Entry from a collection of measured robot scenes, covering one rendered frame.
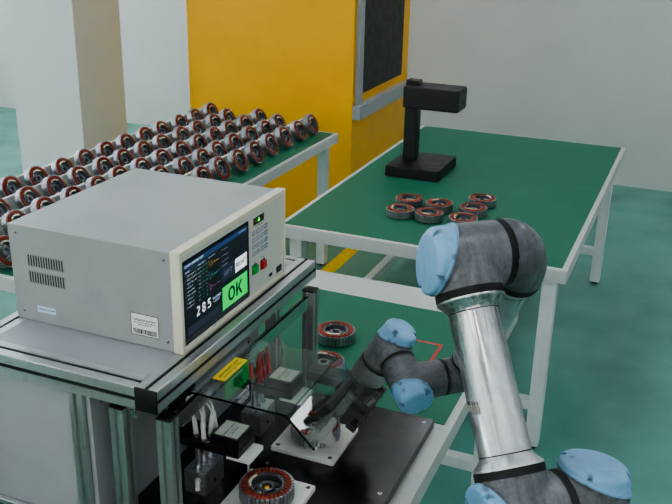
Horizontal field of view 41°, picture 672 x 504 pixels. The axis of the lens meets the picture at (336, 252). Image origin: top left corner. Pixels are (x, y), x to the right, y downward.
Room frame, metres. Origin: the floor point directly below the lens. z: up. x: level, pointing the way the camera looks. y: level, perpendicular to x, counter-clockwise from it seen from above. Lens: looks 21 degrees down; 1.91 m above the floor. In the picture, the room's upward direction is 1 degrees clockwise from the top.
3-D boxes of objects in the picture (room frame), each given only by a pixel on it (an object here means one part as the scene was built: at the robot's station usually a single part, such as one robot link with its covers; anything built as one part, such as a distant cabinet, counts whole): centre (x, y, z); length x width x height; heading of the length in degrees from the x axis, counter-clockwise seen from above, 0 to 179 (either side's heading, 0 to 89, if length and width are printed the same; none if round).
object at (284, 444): (1.74, 0.04, 0.78); 0.15 x 0.15 x 0.01; 68
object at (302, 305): (1.66, 0.18, 1.03); 0.62 x 0.01 x 0.03; 158
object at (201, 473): (1.57, 0.26, 0.80); 0.07 x 0.05 x 0.06; 158
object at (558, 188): (3.90, -0.63, 0.37); 1.85 x 1.10 x 0.75; 158
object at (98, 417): (1.72, 0.32, 0.92); 0.66 x 0.01 x 0.30; 158
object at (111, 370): (1.75, 0.38, 1.09); 0.68 x 0.44 x 0.05; 158
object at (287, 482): (1.51, 0.13, 0.80); 0.11 x 0.11 x 0.04
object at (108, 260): (1.76, 0.38, 1.22); 0.44 x 0.39 x 0.20; 158
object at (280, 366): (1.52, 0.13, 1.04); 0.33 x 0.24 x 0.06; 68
